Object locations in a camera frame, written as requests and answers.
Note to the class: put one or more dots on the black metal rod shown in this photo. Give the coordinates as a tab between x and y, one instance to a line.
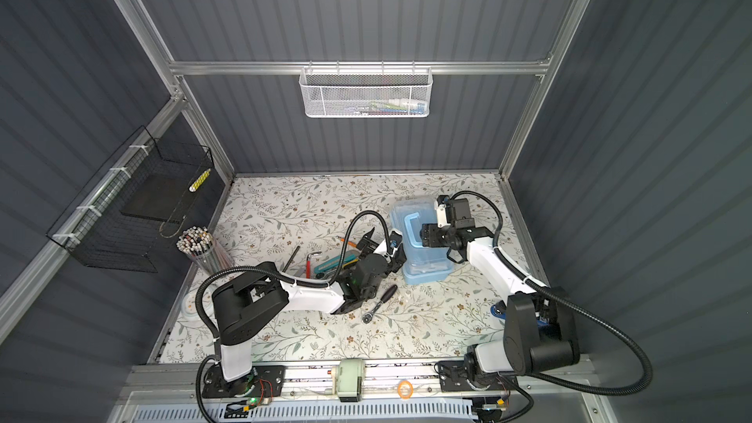
291	259

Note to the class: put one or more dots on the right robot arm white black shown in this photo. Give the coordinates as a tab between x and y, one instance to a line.
538	334

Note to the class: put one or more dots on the black wire wall basket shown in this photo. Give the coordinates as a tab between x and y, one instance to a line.
131	217

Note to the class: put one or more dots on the red handled screwdriver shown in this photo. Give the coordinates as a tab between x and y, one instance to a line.
308	265

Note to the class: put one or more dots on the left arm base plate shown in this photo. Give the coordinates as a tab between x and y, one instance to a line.
262	382

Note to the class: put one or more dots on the white slotted cable duct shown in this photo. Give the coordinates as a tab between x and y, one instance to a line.
334	411

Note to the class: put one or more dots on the teal utility knife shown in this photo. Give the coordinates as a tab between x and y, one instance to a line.
326	267

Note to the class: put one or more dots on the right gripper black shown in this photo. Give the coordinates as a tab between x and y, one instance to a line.
430	233

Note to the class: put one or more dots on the orange pencil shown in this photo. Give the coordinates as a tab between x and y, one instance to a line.
348	242

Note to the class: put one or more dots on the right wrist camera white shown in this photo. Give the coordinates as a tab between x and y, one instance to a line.
441	211

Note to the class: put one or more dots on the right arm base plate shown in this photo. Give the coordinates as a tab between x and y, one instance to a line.
456	376

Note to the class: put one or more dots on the cup of pencils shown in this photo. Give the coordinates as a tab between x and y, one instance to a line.
198	244

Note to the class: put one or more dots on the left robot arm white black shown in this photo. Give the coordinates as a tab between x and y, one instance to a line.
246	304

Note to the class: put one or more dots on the white mesh wall basket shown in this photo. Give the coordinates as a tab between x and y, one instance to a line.
378	95

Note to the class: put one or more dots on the blue plastic tool box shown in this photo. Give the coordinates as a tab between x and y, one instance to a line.
423	264

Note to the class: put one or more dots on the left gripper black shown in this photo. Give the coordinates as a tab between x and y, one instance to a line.
398	261

